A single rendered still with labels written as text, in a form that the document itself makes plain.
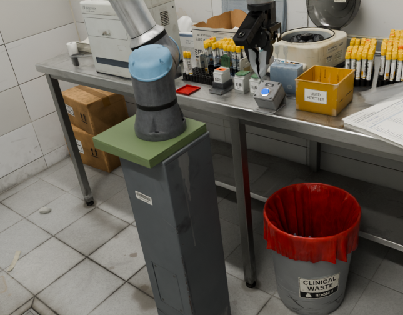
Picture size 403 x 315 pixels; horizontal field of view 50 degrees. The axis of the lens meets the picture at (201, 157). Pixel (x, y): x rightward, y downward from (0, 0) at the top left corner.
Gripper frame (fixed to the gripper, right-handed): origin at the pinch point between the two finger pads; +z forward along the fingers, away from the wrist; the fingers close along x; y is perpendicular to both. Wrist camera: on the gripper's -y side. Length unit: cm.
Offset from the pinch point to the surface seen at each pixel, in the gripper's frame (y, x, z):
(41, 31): 42, 193, 12
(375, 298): 27, -33, 100
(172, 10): 30, 61, -9
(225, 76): 10.6, 21.5, 7.3
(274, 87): 4.9, -2.0, 5.4
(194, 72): 16.1, 41.2, 10.5
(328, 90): 7.6, -18.3, 4.7
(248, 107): 2.1, 6.3, 12.7
